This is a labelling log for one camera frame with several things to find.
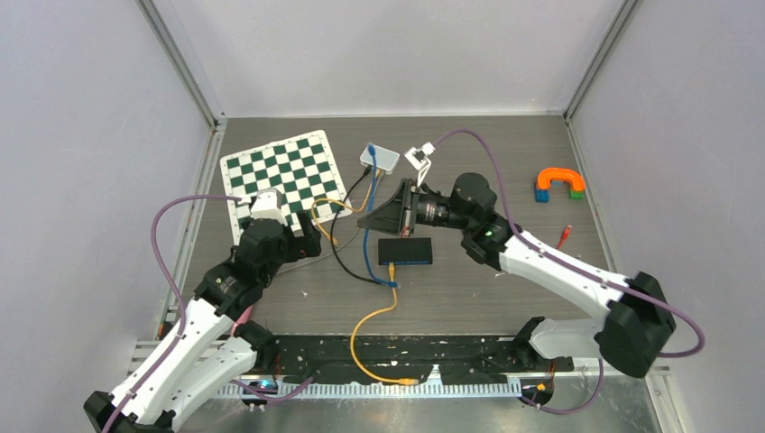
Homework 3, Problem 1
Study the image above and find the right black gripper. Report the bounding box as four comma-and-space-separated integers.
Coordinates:
360, 178, 475, 237

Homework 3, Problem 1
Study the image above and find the black network switch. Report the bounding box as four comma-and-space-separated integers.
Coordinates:
378, 237, 433, 265

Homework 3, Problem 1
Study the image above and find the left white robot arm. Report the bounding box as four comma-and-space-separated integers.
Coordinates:
84, 211, 321, 432

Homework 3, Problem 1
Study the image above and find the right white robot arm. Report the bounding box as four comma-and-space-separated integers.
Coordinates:
357, 172, 676, 378

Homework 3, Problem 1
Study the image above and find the white router box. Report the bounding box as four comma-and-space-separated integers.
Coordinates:
359, 143, 401, 175

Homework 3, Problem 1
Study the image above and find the green white chessboard mat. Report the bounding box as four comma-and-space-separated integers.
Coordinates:
219, 130, 347, 231

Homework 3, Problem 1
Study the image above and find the pink marker pen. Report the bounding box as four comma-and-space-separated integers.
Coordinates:
231, 305, 253, 335

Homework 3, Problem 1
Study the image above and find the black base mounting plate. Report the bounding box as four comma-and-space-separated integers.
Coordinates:
217, 334, 575, 387

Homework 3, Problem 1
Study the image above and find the blue toy block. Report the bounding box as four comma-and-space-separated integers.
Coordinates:
534, 183, 550, 203

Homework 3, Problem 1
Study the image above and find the orange arch toy block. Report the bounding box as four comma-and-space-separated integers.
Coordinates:
535, 167, 586, 192

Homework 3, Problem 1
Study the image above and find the grey cable on router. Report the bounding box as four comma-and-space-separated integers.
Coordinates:
274, 174, 382, 277

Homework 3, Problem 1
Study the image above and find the black ethernet cable on router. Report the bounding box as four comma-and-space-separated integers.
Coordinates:
329, 167, 390, 287

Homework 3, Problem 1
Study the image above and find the yellow ethernet cable on switch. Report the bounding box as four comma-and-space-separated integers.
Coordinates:
349, 263, 420, 387

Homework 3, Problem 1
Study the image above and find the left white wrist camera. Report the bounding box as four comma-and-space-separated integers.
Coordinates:
250, 188, 287, 226

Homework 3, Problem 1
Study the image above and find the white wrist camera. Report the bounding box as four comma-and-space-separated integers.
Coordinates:
250, 188, 287, 226
404, 142, 435, 188

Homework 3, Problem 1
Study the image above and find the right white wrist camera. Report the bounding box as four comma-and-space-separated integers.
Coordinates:
404, 142, 435, 188

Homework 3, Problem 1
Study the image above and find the aluminium frame rail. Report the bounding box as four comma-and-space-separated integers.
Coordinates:
126, 334, 672, 382

